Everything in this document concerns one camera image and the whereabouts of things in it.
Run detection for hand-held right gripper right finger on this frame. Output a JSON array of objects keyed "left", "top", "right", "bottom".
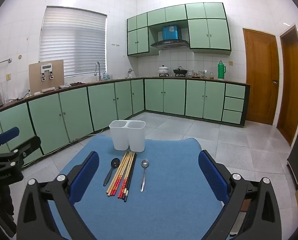
[{"left": 198, "top": 149, "right": 282, "bottom": 240}]

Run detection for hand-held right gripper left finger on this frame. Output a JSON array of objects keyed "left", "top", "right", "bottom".
[{"left": 16, "top": 151, "right": 100, "bottom": 240}]

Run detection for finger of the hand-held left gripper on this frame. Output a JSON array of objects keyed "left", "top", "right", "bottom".
[
  {"left": 0, "top": 127, "right": 20, "bottom": 153},
  {"left": 6, "top": 136, "right": 41, "bottom": 167}
]

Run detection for bamboo chopstick orange pattern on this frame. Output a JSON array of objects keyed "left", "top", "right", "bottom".
[
  {"left": 110, "top": 152, "right": 130, "bottom": 196},
  {"left": 106, "top": 152, "right": 128, "bottom": 195}
]

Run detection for black plastic spoon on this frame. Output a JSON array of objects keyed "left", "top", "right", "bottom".
[{"left": 103, "top": 158, "right": 120, "bottom": 187}]

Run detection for bamboo chopstick red end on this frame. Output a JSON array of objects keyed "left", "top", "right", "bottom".
[
  {"left": 117, "top": 152, "right": 133, "bottom": 198},
  {"left": 120, "top": 152, "right": 135, "bottom": 198}
]

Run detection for black chopstick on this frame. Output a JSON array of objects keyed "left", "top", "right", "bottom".
[
  {"left": 124, "top": 153, "right": 138, "bottom": 202},
  {"left": 123, "top": 153, "right": 136, "bottom": 198}
]

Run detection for metal spoon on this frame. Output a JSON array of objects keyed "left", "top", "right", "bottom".
[{"left": 140, "top": 159, "right": 149, "bottom": 192}]

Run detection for white two-compartment utensil holder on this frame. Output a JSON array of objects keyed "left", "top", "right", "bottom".
[{"left": 109, "top": 120, "right": 146, "bottom": 152}]

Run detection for clear glass pitcher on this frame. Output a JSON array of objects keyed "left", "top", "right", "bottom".
[{"left": 1, "top": 81, "right": 10, "bottom": 104}]

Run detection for blue table mat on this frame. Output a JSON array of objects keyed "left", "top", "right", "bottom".
[{"left": 48, "top": 134, "right": 235, "bottom": 240}]

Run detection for green base cabinets with counter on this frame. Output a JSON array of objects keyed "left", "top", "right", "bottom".
[{"left": 0, "top": 76, "right": 250, "bottom": 173}]

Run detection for brown cardboard board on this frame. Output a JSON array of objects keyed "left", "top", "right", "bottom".
[{"left": 28, "top": 59, "right": 65, "bottom": 93}]

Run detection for white device with clips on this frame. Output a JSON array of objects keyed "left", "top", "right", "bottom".
[{"left": 40, "top": 64, "right": 55, "bottom": 81}]

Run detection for metal kitchen faucet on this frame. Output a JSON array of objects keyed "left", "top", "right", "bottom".
[{"left": 94, "top": 62, "right": 102, "bottom": 82}]

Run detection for green thermos flask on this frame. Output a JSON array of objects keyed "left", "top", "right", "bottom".
[{"left": 217, "top": 60, "right": 226, "bottom": 80}]

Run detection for white window blind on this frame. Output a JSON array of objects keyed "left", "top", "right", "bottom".
[{"left": 39, "top": 6, "right": 107, "bottom": 78}]

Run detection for black wok with lid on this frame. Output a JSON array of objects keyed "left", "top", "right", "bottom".
[{"left": 173, "top": 66, "right": 188, "bottom": 77}]

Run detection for white cooking pot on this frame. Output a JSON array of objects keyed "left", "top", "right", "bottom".
[{"left": 158, "top": 65, "right": 170, "bottom": 77}]

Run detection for plain wooden door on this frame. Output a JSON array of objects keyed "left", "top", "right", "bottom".
[{"left": 276, "top": 25, "right": 298, "bottom": 147}]

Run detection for glass range hood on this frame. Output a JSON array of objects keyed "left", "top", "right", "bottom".
[{"left": 150, "top": 39, "right": 190, "bottom": 50}]

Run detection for blue range hood chimney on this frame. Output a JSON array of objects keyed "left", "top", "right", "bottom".
[{"left": 162, "top": 25, "right": 178, "bottom": 41}]

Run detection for wooden door with handle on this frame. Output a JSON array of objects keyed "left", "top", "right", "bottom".
[{"left": 242, "top": 28, "right": 280, "bottom": 125}]

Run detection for green wall cabinets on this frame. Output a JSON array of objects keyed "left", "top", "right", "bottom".
[{"left": 127, "top": 2, "right": 232, "bottom": 57}]

